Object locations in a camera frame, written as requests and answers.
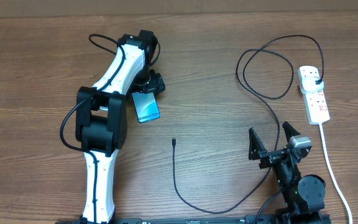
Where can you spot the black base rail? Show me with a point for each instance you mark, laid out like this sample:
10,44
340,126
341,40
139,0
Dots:
191,221

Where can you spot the white power strip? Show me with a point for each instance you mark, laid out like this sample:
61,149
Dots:
315,103

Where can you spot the blue Galaxy smartphone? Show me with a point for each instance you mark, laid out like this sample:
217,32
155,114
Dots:
146,107

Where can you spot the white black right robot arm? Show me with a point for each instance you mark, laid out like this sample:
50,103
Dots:
303,195

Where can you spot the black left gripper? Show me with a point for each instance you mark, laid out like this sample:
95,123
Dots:
156,84

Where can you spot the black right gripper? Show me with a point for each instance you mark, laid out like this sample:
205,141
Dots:
257,150

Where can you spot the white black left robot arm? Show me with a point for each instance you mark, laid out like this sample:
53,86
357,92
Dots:
101,118

